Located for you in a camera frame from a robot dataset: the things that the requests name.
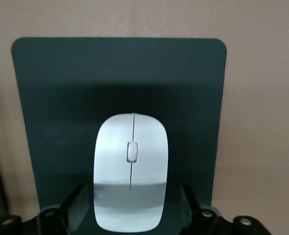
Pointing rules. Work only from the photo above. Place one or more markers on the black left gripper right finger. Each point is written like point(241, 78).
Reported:
point(208, 220)

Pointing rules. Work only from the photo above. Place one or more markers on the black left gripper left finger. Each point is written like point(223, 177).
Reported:
point(49, 220)

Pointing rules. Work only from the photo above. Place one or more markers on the white computer mouse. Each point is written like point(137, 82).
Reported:
point(115, 147)

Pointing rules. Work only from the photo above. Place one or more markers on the dark rectangular mouse pad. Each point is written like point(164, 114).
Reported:
point(120, 73)

